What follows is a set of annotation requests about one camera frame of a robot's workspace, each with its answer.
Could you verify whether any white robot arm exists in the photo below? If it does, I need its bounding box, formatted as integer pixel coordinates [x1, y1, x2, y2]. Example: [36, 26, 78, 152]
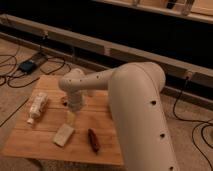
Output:
[59, 62, 180, 171]

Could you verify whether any beige sponge block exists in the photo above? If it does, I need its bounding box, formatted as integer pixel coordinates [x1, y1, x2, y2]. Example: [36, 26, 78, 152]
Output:
[53, 124, 74, 147]

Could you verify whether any wooden brush with black bristles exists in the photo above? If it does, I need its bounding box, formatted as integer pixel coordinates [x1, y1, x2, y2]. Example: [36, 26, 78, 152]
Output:
[61, 97, 67, 106]

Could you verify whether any red-brown pocket knife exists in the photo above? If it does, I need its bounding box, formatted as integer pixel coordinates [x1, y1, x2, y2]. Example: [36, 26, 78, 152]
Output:
[88, 129, 100, 153]

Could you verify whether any white plastic bottle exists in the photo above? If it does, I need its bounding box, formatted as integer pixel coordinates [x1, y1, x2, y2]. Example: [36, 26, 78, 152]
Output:
[27, 92, 48, 125]

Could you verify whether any black cable left floor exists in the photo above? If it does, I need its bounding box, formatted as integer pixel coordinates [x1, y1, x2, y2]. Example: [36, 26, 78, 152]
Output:
[0, 46, 72, 89]

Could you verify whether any black cable floor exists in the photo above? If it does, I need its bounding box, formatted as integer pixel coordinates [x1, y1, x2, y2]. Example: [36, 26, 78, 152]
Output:
[172, 77, 213, 168]
[0, 46, 72, 89]

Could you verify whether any black cable right floor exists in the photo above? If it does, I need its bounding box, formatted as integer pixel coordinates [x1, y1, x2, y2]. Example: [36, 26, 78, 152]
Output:
[172, 77, 213, 168]

